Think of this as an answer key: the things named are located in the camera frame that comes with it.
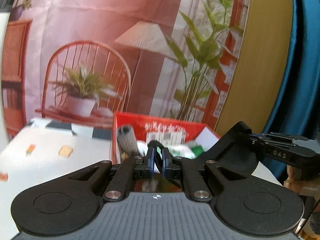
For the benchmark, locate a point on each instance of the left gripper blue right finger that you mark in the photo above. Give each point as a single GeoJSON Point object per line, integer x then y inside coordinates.
{"type": "Point", "coordinates": [191, 180]}

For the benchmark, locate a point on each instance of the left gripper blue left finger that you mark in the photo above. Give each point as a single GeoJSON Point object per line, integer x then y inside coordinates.
{"type": "Point", "coordinates": [123, 176]}

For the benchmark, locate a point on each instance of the white cotton cloth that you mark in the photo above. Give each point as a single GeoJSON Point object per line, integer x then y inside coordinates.
{"type": "Point", "coordinates": [190, 149]}

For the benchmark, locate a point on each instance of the black eye mask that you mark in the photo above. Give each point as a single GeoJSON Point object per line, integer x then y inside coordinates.
{"type": "Point", "coordinates": [232, 150]}

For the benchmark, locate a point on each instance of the printed living room backdrop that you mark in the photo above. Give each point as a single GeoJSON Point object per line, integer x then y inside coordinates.
{"type": "Point", "coordinates": [168, 58]}

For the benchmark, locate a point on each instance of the person's right hand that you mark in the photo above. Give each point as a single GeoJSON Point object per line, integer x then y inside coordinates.
{"type": "Point", "coordinates": [305, 188]}

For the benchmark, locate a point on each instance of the grey rolled cloth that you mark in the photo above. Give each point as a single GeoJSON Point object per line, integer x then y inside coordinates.
{"type": "Point", "coordinates": [127, 140]}

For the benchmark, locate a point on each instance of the teal blue curtain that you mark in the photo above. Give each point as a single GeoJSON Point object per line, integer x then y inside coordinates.
{"type": "Point", "coordinates": [296, 109]}

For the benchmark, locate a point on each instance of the red strawberry cardboard box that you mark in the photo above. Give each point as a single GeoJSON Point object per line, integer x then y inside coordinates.
{"type": "Point", "coordinates": [167, 131]}

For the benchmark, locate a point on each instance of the wooden panel board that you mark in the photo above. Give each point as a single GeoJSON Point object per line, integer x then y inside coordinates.
{"type": "Point", "coordinates": [260, 67]}

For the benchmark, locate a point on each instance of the cartoon patterned white tablecloth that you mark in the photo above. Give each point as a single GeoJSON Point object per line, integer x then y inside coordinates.
{"type": "Point", "coordinates": [42, 151]}

